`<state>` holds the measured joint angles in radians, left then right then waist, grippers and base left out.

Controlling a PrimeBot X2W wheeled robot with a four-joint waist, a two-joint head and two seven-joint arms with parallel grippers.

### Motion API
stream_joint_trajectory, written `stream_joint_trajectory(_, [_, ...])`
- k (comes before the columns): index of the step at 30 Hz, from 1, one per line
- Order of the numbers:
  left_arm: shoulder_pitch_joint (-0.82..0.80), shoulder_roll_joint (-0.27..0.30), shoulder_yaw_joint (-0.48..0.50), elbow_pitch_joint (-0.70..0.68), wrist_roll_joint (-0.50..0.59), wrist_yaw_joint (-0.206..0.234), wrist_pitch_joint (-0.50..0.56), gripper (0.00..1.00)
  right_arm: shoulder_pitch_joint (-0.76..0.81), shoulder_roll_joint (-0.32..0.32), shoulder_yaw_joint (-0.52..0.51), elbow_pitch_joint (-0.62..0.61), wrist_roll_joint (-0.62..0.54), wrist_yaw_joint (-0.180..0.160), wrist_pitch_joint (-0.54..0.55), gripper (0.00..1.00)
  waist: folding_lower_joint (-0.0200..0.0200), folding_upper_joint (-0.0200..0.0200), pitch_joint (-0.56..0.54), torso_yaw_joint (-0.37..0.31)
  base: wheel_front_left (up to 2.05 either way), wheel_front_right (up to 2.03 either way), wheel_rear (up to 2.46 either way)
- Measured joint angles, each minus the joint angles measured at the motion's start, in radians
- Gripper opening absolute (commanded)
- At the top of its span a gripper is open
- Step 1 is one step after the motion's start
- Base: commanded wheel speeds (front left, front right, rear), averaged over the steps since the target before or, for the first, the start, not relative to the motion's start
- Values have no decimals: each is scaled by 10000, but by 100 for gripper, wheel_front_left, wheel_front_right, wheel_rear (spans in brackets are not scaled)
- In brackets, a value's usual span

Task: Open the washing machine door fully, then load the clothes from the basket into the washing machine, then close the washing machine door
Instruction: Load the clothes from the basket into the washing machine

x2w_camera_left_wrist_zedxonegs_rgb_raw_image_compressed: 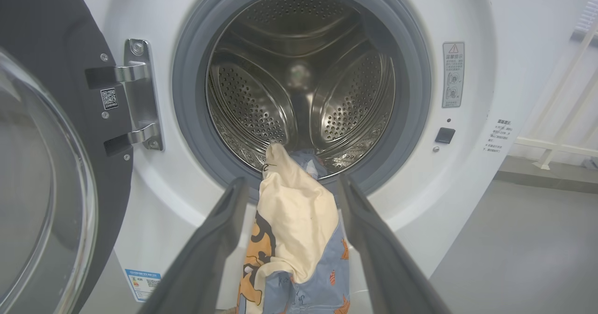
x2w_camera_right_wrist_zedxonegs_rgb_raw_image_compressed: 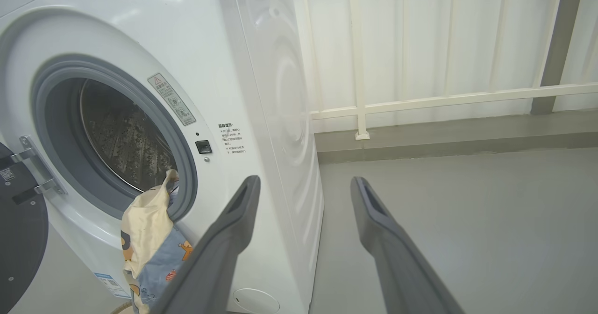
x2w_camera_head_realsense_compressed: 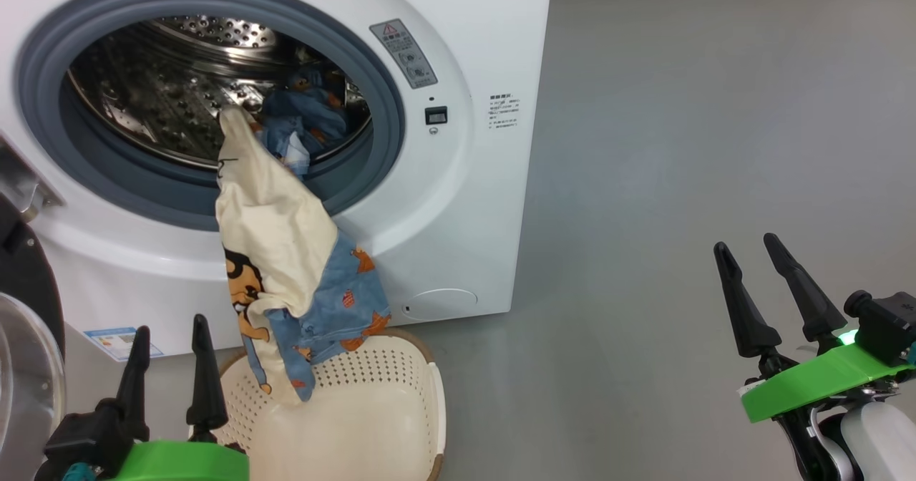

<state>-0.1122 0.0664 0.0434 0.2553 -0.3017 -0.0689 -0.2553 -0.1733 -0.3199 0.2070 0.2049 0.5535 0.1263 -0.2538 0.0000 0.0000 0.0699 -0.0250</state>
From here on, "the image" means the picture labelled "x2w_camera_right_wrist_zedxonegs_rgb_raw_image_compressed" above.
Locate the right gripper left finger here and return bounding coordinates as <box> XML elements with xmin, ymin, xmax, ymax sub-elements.
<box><xmin>149</xmin><ymin>175</ymin><xmax>261</xmax><ymax>314</ymax></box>

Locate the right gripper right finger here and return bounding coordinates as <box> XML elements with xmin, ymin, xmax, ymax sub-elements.
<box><xmin>350</xmin><ymin>176</ymin><xmax>465</xmax><ymax>314</ymax></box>

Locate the blue cartoon print garment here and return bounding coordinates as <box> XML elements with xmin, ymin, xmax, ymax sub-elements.
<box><xmin>122</xmin><ymin>225</ymin><xmax>194</xmax><ymax>314</ymax></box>

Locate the cream garment with black print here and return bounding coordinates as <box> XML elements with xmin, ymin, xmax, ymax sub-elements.
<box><xmin>121</xmin><ymin>168</ymin><xmax>180</xmax><ymax>279</ymax></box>

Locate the black round glass washer door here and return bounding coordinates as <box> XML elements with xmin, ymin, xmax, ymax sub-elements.
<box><xmin>0</xmin><ymin>141</ymin><xmax>50</xmax><ymax>314</ymax></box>

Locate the grey rubber door gasket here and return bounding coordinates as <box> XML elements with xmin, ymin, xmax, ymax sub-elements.
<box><xmin>32</xmin><ymin>55</ymin><xmax>198</xmax><ymax>221</ymax></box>

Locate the white front-load washing machine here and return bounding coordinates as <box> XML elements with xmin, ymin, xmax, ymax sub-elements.
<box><xmin>0</xmin><ymin>0</ymin><xmax>325</xmax><ymax>314</ymax></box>

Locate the metal door hinge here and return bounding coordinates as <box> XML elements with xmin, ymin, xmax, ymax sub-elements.
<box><xmin>12</xmin><ymin>136</ymin><xmax>66</xmax><ymax>195</ymax></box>

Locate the round white filter cover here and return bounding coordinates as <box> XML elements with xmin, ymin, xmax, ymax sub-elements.
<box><xmin>232</xmin><ymin>288</ymin><xmax>281</xmax><ymax>314</ymax></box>

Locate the blue energy label sticker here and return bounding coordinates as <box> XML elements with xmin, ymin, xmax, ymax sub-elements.
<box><xmin>93</xmin><ymin>272</ymin><xmax>132</xmax><ymax>300</ymax></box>

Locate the steel washer drum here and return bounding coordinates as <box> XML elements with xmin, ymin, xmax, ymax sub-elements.
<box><xmin>79</xmin><ymin>78</ymin><xmax>178</xmax><ymax>193</ymax></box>

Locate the grey warning sticker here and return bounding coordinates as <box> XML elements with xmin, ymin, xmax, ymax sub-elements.
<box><xmin>148</xmin><ymin>73</ymin><xmax>197</xmax><ymax>127</ymax></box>

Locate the white metal railing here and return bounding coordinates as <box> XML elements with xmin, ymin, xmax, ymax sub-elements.
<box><xmin>299</xmin><ymin>0</ymin><xmax>598</xmax><ymax>141</ymax></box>

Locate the grey pillar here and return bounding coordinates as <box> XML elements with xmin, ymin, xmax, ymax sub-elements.
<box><xmin>530</xmin><ymin>0</ymin><xmax>585</xmax><ymax>115</ymax></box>

